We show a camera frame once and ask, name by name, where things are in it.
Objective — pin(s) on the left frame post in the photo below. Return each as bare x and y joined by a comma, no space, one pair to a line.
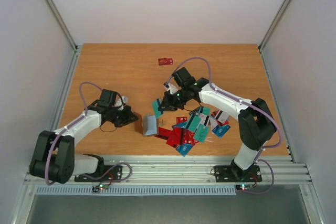
52,6

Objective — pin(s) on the small red card top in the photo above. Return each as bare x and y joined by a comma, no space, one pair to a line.
181,119

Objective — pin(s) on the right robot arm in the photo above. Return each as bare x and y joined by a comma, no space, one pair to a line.
255,121

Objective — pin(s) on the circuit board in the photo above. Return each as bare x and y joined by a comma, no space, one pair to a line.
244,187
100,187

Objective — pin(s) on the aluminium frame rails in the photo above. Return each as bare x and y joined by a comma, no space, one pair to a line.
173,169

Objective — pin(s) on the frame post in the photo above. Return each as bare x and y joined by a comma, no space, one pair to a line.
275,22
52,6

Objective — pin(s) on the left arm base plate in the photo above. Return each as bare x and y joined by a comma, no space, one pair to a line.
115,172

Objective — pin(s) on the right frame post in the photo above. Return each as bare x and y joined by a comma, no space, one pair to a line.
275,22

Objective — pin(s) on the left circuit board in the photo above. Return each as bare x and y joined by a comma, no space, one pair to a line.
100,187

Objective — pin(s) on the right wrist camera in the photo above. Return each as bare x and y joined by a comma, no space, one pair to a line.
170,88

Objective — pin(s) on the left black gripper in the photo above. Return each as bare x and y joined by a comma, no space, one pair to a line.
129,115

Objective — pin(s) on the lone red card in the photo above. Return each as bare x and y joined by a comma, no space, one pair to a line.
165,61

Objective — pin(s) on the red VIP card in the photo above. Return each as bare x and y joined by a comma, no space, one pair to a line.
188,138

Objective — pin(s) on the teal card with stripe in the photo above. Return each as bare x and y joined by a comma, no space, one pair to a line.
156,108

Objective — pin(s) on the brown leather card holder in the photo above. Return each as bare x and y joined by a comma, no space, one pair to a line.
148,125

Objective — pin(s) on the blue card bottom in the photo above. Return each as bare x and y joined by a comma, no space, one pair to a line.
184,149

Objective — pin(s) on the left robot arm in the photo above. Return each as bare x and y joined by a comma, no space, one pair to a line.
54,157

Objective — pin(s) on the red card left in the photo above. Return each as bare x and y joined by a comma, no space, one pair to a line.
176,138

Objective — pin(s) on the blue card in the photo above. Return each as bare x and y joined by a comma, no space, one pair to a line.
180,125
220,131
184,149

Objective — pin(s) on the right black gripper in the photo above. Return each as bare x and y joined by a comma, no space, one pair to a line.
167,100

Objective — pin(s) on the right circuit board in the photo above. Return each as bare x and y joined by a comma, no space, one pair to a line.
244,187

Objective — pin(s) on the blue card centre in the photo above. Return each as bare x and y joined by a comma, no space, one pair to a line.
180,125

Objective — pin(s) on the white card with stripe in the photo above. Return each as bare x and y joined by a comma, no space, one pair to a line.
221,117

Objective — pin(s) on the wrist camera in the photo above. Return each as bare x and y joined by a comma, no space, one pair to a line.
170,88
121,102

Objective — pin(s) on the blue card right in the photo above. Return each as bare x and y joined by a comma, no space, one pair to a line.
220,131

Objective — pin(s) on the grey slotted cable duct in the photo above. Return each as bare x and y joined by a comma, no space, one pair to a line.
138,190

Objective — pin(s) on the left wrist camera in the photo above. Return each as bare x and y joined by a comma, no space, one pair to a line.
121,102

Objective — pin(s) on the dark red striped card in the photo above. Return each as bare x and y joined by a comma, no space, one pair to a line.
164,133

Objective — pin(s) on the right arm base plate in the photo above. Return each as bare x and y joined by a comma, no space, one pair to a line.
226,174

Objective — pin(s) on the teal card bottom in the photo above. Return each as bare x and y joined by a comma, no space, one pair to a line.
192,123

